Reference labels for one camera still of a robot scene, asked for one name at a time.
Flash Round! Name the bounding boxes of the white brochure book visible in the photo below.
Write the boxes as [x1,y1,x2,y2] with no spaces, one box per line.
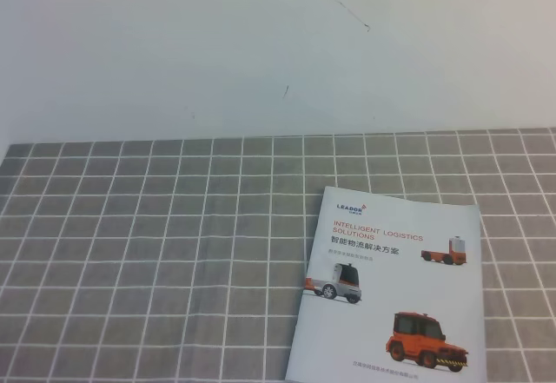
[286,187,487,382]

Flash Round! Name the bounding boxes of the grey checked tablecloth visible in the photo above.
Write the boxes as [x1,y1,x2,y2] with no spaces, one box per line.
[1,128,555,382]

